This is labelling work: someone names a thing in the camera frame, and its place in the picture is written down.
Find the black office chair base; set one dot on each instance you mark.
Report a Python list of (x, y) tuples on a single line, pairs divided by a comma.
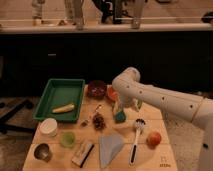
[(4, 127)]

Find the green plastic tray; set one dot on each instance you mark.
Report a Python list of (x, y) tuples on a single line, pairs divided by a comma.
[(58, 93)]

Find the brown pine cone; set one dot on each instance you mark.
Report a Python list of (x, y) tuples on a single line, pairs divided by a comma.
[(99, 122)]

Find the orange bowl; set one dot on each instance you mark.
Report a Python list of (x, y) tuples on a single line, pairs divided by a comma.
[(112, 94)]

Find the yellow banana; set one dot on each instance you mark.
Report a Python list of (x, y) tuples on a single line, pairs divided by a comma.
[(63, 109)]

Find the white dish brush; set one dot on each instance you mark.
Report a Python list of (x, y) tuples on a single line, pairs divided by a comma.
[(138, 127)]

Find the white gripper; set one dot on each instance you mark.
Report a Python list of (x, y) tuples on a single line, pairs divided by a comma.
[(117, 107)]

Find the blue folded cloth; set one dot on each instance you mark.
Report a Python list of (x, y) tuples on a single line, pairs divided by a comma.
[(109, 147)]

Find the dark maroon bowl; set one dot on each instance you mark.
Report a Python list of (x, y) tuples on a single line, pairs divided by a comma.
[(97, 89)]

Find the metal cup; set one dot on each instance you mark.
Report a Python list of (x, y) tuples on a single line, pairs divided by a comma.
[(43, 152)]

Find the orange peach fruit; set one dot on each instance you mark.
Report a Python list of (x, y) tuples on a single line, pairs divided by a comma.
[(154, 139)]

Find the small paint brush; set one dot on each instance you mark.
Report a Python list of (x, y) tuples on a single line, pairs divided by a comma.
[(89, 118)]

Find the green plastic cup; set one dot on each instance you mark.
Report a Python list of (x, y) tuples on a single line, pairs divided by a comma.
[(67, 139)]

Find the green sponge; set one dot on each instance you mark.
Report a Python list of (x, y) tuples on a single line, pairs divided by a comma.
[(120, 117)]

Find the white paper cup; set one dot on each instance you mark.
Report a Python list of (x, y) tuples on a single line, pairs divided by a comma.
[(49, 127)]

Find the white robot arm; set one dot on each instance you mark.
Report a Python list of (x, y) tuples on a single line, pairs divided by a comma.
[(192, 108)]

